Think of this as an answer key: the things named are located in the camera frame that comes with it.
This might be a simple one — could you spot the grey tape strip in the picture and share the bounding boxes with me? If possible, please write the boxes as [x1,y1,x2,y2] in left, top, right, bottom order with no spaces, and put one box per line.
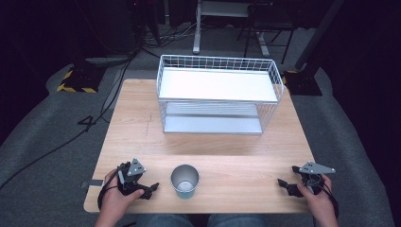
[80,179,105,189]

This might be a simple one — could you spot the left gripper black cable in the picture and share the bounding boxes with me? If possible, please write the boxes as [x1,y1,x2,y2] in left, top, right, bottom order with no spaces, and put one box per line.
[96,169,122,212]

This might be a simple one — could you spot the black chair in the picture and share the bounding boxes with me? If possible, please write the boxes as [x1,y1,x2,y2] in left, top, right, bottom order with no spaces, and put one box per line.
[235,3,299,65]

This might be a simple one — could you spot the teal metal cup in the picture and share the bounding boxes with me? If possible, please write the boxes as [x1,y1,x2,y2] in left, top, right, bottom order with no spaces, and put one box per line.
[170,164,201,200]

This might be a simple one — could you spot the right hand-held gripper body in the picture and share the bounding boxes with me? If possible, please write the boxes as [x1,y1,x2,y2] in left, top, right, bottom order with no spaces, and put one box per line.
[291,161,337,194]

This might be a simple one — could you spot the white wire shelf rack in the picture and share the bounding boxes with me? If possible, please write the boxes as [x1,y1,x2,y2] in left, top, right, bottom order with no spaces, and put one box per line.
[155,54,285,136]

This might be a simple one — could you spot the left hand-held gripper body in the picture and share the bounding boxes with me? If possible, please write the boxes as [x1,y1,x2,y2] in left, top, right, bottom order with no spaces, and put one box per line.
[116,157,148,197]

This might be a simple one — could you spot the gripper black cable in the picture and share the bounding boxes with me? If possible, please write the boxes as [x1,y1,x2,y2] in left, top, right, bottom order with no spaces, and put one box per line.
[96,169,122,212]
[310,176,340,221]

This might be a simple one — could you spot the black cable on floor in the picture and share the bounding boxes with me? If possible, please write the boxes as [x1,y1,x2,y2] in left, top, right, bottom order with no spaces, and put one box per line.
[0,56,135,191]

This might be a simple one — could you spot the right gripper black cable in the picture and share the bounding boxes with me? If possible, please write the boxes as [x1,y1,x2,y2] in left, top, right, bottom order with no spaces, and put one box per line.
[310,176,340,221]

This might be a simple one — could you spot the person's left hand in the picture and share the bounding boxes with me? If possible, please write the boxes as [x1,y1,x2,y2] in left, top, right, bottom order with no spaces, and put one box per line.
[101,168,146,221]

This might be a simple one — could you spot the person's legs in jeans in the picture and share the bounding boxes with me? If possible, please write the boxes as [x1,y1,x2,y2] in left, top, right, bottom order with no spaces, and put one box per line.
[133,213,268,227]

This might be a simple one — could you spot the black stand base striped tape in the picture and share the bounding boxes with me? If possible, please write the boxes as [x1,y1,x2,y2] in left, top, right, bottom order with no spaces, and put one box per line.
[56,64,107,95]
[281,69,323,97]

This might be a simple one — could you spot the white desk frame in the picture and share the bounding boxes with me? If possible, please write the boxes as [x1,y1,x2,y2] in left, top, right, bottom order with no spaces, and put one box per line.
[192,0,271,59]

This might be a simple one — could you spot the person's right hand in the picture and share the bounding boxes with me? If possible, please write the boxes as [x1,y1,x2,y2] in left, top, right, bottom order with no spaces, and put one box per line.
[296,173,336,221]

